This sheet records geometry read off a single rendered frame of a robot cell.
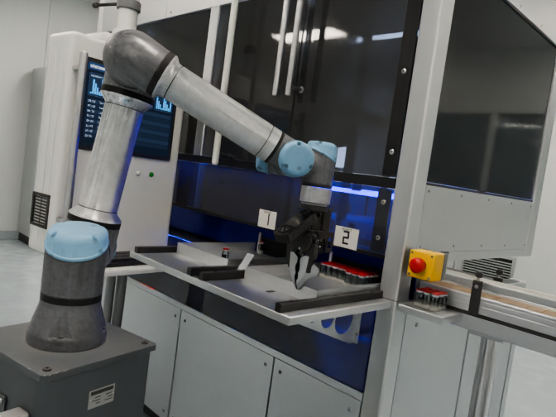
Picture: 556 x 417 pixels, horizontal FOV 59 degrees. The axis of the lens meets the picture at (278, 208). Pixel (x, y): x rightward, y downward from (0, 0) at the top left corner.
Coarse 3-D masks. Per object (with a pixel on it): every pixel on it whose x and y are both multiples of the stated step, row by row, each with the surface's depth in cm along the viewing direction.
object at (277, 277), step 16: (256, 272) 133; (272, 272) 144; (288, 272) 149; (272, 288) 129; (288, 288) 125; (304, 288) 121; (320, 288) 136; (336, 288) 124; (352, 288) 129; (368, 288) 134
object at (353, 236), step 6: (336, 228) 148; (342, 228) 146; (348, 228) 144; (336, 234) 147; (342, 234) 146; (354, 234) 143; (336, 240) 147; (342, 240) 146; (348, 240) 144; (354, 240) 143; (342, 246) 146; (348, 246) 144; (354, 246) 143
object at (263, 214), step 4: (260, 208) 172; (260, 212) 171; (264, 212) 170; (268, 212) 168; (272, 212) 167; (260, 216) 171; (264, 216) 170; (272, 216) 167; (260, 220) 171; (264, 220) 170; (272, 220) 167; (260, 224) 171; (264, 224) 170; (268, 224) 168; (272, 224) 167; (272, 228) 167
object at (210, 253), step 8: (184, 248) 158; (192, 248) 155; (200, 248) 167; (208, 248) 169; (216, 248) 171; (232, 248) 177; (240, 248) 179; (248, 248) 182; (192, 256) 154; (200, 256) 151; (208, 256) 148; (216, 256) 146; (232, 256) 166; (240, 256) 168; (256, 256) 173; (264, 256) 175; (272, 256) 177; (208, 264) 148; (216, 264) 146; (224, 264) 143; (232, 264) 144
